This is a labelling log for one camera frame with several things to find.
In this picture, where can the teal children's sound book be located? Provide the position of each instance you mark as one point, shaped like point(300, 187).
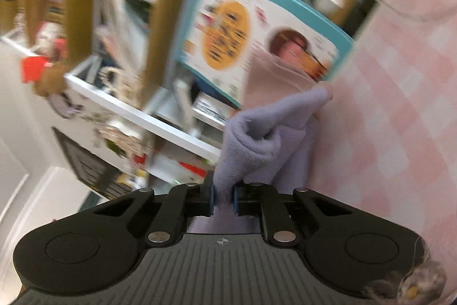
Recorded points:
point(219, 37)

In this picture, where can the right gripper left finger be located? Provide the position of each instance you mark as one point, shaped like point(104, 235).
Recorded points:
point(176, 210)

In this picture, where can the red tassel ornament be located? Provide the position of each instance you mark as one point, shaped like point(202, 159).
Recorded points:
point(32, 68)

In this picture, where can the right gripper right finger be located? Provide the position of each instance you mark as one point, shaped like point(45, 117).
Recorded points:
point(262, 201)

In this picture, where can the pink and purple sweater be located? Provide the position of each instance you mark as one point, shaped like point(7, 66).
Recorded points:
point(269, 142)

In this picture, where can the white bookshelf frame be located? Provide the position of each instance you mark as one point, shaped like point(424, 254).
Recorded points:
point(159, 113)

